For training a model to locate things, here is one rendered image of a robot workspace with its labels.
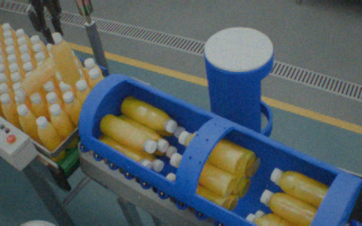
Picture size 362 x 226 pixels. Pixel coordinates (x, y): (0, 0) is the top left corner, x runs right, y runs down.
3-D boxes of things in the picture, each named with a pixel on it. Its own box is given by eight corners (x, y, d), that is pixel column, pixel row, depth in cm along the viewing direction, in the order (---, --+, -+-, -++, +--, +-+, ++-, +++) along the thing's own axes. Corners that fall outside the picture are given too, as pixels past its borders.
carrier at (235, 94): (228, 203, 234) (278, 185, 237) (218, 81, 170) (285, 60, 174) (210, 164, 253) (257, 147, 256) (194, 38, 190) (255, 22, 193)
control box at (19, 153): (20, 172, 155) (9, 154, 148) (-9, 149, 164) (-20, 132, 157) (38, 153, 160) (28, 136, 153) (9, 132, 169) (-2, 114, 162)
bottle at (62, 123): (67, 133, 179) (53, 102, 165) (82, 138, 176) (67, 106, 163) (59, 147, 174) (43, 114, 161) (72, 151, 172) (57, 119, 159)
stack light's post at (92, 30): (137, 173, 274) (89, 26, 194) (132, 170, 275) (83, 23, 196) (141, 169, 276) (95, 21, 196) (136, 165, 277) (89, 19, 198)
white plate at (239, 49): (218, 78, 170) (219, 80, 171) (284, 58, 173) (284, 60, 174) (195, 37, 189) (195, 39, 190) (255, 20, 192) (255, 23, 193)
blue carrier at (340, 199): (311, 288, 117) (330, 238, 98) (88, 164, 159) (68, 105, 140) (350, 217, 133) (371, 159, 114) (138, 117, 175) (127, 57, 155)
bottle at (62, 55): (66, 89, 155) (49, 49, 141) (60, 77, 159) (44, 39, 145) (83, 79, 157) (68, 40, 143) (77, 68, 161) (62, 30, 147)
